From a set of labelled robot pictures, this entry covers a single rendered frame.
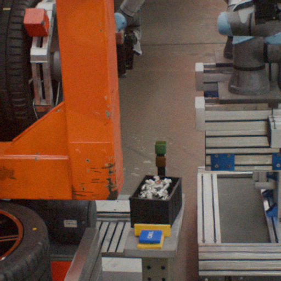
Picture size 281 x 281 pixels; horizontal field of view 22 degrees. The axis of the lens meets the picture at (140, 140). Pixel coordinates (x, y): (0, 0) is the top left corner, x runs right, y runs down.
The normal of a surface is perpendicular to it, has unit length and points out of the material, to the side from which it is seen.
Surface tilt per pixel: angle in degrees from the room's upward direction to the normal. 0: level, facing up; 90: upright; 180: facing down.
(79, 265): 0
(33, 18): 45
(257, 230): 0
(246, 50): 90
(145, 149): 0
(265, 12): 90
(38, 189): 90
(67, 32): 90
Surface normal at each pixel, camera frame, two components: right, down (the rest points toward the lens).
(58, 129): -0.13, 0.36
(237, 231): -0.04, -0.93
